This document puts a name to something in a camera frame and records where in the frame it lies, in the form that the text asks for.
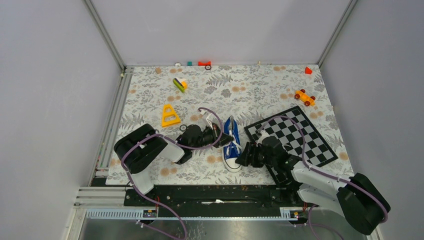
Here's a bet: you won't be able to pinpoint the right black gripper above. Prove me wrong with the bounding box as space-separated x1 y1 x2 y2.
234 141 277 168

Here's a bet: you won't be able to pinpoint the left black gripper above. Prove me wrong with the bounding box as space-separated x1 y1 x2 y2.
190 122 234 151

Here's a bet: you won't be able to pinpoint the white shoelace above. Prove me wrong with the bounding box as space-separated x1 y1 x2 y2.
225 132 242 165

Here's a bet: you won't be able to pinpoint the blue canvas sneaker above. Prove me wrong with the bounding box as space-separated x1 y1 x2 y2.
222 116 242 173

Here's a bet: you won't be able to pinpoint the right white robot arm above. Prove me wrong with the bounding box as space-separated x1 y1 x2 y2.
235 136 391 235

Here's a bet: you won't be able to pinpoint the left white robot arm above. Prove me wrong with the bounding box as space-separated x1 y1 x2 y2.
113 123 235 206

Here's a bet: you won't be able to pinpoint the floral patterned mat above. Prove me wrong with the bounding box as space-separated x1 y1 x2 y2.
116 65 354 175

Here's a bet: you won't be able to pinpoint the black white chessboard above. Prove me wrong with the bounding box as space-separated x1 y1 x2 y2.
244 106 338 188

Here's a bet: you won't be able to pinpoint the yellow plastic triangle toy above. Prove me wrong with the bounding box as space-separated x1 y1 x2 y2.
161 104 181 128

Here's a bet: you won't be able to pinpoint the stacked toy bricks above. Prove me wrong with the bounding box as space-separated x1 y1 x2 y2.
172 77 188 93

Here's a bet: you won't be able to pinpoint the orange toy car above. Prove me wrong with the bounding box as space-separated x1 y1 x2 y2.
294 89 316 107

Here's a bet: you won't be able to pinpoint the red triangular block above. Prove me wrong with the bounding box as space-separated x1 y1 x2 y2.
304 66 313 75

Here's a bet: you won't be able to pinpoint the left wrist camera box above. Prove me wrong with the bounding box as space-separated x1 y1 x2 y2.
200 109 216 129

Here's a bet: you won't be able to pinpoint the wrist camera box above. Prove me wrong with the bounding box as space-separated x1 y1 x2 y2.
200 109 216 129
256 129 270 144

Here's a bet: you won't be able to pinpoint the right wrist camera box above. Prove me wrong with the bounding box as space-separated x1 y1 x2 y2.
256 129 270 144

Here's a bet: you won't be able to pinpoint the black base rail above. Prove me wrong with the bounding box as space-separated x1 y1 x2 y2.
123 185 312 218

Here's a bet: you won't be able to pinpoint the red block at wall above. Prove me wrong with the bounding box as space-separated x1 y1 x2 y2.
197 61 212 66

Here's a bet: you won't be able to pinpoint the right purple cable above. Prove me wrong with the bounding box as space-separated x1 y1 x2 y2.
255 115 389 240

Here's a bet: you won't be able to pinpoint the purple cable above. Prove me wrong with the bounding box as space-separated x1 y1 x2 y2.
255 115 389 240
120 107 225 240

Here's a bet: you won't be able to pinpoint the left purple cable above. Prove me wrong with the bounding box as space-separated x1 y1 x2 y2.
120 107 225 240

